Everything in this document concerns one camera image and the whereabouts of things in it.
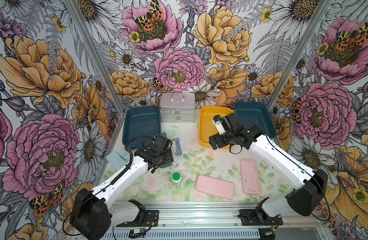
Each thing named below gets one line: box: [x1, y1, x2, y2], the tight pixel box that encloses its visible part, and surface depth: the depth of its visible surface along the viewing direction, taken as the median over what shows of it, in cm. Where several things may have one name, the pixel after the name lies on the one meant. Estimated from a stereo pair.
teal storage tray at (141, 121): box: [122, 105, 161, 146], surface depth 118 cm
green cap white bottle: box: [172, 172, 182, 187], surface depth 80 cm
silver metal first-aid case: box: [159, 92, 196, 123], surface depth 111 cm
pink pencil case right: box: [240, 158, 261, 195], surface depth 86 cm
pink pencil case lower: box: [195, 175, 235, 200], surface depth 86 cm
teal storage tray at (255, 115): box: [234, 101, 277, 139], surface depth 121 cm
